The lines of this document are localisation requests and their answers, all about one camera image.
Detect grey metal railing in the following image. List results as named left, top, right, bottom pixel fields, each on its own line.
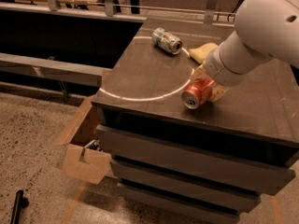
left=0, top=0, right=237, bottom=25

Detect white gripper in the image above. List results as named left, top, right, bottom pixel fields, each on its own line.
left=190, top=44, right=246, bottom=103

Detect top grey drawer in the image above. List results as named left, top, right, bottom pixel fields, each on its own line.
left=96, top=125, right=295, bottom=195

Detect yellow sponge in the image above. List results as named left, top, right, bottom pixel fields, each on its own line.
left=189, top=43, right=218, bottom=63

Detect grey drawer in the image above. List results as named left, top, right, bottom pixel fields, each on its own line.
left=117, top=183, right=239, bottom=224
left=111, top=160, right=261, bottom=213
left=96, top=125, right=295, bottom=195

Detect open cardboard box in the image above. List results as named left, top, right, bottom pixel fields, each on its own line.
left=53, top=96, right=111, bottom=184

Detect grey metal bench beam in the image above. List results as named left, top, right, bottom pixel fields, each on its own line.
left=0, top=53, right=110, bottom=87

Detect bottom grey drawer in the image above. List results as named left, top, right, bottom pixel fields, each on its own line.
left=117, top=183, right=239, bottom=224

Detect red coke can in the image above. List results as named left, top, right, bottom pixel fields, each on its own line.
left=181, top=78, right=214, bottom=109

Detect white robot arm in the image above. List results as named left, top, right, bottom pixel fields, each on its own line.
left=189, top=0, right=299, bottom=103

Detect middle grey drawer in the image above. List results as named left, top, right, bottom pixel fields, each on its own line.
left=111, top=160, right=261, bottom=213

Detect black cylindrical pole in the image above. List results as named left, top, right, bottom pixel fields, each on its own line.
left=10, top=189, right=29, bottom=224

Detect black hanging cables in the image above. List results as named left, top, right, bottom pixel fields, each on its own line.
left=226, top=0, right=249, bottom=22

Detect green and white can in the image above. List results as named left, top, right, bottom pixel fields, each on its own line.
left=151, top=28, right=182, bottom=55

